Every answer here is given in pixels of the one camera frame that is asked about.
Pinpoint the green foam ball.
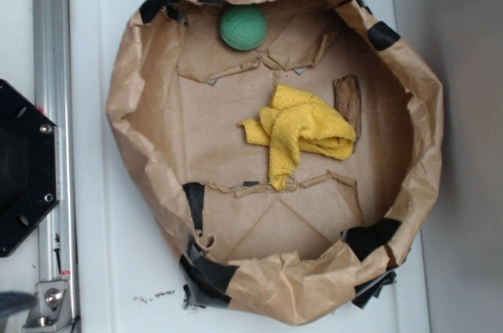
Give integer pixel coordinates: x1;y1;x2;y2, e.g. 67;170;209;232
219;5;267;51

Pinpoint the yellow microfiber cloth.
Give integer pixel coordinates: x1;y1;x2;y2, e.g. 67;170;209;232
237;84;357;191

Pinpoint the brown bark wood piece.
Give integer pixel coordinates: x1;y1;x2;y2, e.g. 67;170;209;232
332;75;362;141

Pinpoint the metal corner bracket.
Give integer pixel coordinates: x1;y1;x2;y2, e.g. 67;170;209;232
22;280;73;332

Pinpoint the aluminium extrusion rail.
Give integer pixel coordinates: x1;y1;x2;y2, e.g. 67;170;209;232
33;0;81;332

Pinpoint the brown paper bag bin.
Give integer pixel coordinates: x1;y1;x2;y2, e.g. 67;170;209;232
106;0;443;325

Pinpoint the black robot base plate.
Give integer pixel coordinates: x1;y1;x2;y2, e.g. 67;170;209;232
1;79;59;258

